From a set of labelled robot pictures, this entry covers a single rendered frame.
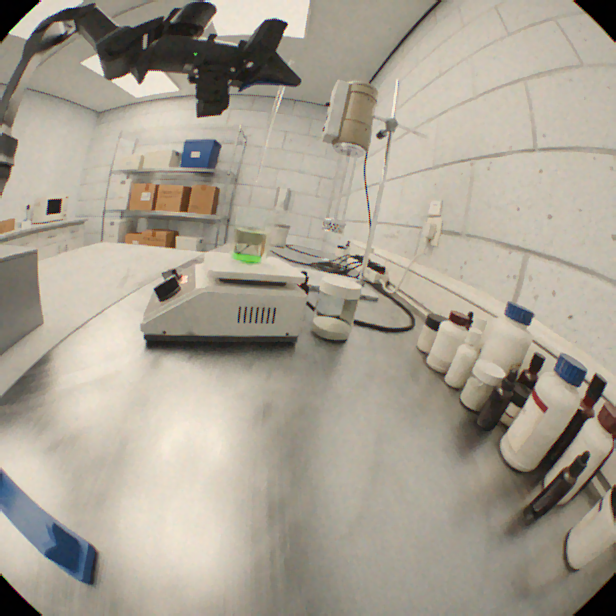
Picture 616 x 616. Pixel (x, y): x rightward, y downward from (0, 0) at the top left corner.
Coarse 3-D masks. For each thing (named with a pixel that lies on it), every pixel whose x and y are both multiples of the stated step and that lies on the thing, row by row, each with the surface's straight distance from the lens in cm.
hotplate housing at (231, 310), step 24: (216, 288) 29; (240, 288) 29; (264, 288) 30; (288, 288) 32; (168, 312) 29; (192, 312) 29; (216, 312) 29; (240, 312) 29; (264, 312) 30; (288, 312) 31; (144, 336) 31; (168, 336) 31; (192, 336) 30; (216, 336) 31; (240, 336) 31; (264, 336) 32; (288, 336) 33
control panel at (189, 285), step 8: (184, 272) 39; (192, 272) 36; (192, 280) 32; (184, 288) 31; (192, 288) 29; (152, 296) 36; (176, 296) 30; (152, 304) 33; (160, 304) 30; (144, 312) 32
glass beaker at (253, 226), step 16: (240, 208) 31; (256, 208) 35; (272, 208) 34; (240, 224) 31; (256, 224) 30; (272, 224) 32; (240, 240) 31; (256, 240) 30; (240, 256) 31; (256, 256) 31
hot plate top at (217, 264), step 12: (216, 252) 39; (216, 264) 31; (228, 264) 32; (276, 264) 36; (216, 276) 28; (228, 276) 28; (240, 276) 29; (252, 276) 29; (264, 276) 29; (276, 276) 30; (288, 276) 30; (300, 276) 31
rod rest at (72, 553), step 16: (0, 480) 22; (0, 496) 22; (16, 496) 20; (16, 512) 20; (32, 512) 19; (32, 528) 19; (48, 528) 15; (64, 528) 17; (48, 544) 15; (64, 544) 16; (80, 544) 17; (64, 560) 16; (80, 560) 17; (80, 576) 17
